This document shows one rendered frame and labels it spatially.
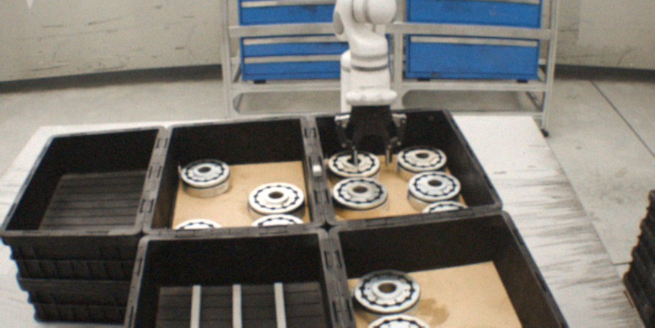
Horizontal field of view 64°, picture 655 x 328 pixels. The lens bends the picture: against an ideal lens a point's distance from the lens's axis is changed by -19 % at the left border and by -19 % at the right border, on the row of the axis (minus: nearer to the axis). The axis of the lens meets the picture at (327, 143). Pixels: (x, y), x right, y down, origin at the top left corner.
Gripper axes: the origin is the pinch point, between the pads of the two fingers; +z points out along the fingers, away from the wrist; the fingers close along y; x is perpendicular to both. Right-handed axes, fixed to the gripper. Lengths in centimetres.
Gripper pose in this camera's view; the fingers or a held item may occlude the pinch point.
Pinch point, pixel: (371, 158)
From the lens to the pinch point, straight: 126.7
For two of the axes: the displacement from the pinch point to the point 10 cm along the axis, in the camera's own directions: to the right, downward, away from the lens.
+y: -10.0, 0.3, 0.4
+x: -0.2, 4.4, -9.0
